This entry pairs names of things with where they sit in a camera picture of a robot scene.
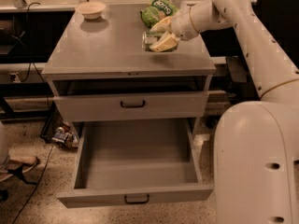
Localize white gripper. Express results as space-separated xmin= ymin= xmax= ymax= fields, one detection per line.
xmin=149 ymin=0 xmax=231 ymax=52

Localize green soda can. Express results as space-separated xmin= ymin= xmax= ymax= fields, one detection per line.
xmin=142 ymin=32 xmax=163 ymax=51

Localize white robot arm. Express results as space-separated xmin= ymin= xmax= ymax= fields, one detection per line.
xmin=152 ymin=0 xmax=299 ymax=224

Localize closed grey upper drawer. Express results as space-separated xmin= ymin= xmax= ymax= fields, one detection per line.
xmin=54 ymin=91 xmax=208 ymax=122

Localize grey drawer cabinet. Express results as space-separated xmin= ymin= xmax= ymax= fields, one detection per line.
xmin=42 ymin=4 xmax=215 ymax=136

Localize open grey lower drawer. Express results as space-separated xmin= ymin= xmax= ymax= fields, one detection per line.
xmin=58 ymin=119 xmax=213 ymax=208

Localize green chip bag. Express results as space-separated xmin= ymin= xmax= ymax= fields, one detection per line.
xmin=140 ymin=0 xmax=178 ymax=28

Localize beige paper bowl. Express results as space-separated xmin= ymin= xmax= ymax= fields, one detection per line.
xmin=75 ymin=1 xmax=106 ymax=20

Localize black office chair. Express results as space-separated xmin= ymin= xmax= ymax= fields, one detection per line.
xmin=205 ymin=0 xmax=299 ymax=129

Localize black chair base left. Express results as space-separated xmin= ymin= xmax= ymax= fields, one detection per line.
xmin=0 ymin=167 xmax=36 ymax=202

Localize person's shoe and leg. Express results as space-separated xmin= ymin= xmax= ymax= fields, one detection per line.
xmin=0 ymin=122 xmax=38 ymax=182

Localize black power cable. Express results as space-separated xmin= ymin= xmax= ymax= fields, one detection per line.
xmin=11 ymin=2 xmax=55 ymax=224

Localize black wire trash basket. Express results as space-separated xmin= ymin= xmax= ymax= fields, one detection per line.
xmin=40 ymin=105 xmax=78 ymax=148

